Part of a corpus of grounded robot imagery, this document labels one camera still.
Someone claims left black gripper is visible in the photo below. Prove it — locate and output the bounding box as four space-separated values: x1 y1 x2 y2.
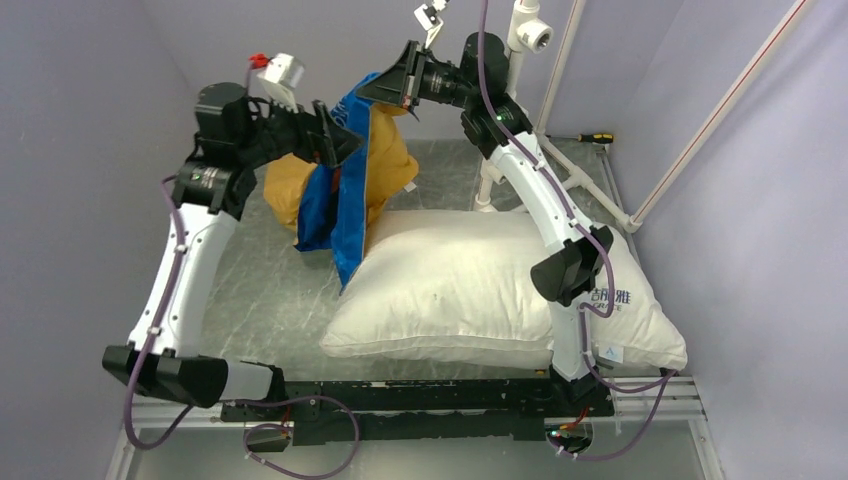
238 85 366 169

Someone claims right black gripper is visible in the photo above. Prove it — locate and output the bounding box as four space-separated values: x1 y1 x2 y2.
354 40 476 111

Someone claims yellow blue pillowcase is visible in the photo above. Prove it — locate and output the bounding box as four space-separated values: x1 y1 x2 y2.
262 89 419 288

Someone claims white pillow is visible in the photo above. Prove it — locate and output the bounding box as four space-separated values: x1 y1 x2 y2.
320 210 688 370

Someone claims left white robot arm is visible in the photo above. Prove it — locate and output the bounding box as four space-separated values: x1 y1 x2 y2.
102 82 364 420

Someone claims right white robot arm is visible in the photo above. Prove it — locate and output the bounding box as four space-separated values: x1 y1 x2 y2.
355 32 614 415

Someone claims screwdriver at back right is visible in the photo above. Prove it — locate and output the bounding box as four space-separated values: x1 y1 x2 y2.
577 133 614 145

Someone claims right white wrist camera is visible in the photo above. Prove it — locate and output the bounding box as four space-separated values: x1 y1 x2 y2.
413 0 449 49

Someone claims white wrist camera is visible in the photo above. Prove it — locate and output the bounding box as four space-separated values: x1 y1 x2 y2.
413 0 449 49
250 53 305 111

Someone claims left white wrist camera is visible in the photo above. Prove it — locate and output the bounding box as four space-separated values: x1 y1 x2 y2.
250 53 305 111

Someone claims white PVC pipe frame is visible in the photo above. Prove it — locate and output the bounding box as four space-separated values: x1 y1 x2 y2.
471 0 816 234

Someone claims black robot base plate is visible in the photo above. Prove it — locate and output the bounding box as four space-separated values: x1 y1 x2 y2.
220 372 615 446

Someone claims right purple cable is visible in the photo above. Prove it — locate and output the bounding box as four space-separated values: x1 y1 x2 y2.
475 0 678 464

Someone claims purple cable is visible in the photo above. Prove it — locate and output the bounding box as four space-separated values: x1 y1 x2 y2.
123 173 362 480
475 0 678 464

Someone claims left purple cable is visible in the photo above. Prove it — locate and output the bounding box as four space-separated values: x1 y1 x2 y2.
123 173 362 480

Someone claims aluminium rail frame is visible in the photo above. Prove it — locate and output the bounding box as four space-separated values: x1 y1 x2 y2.
105 142 727 480

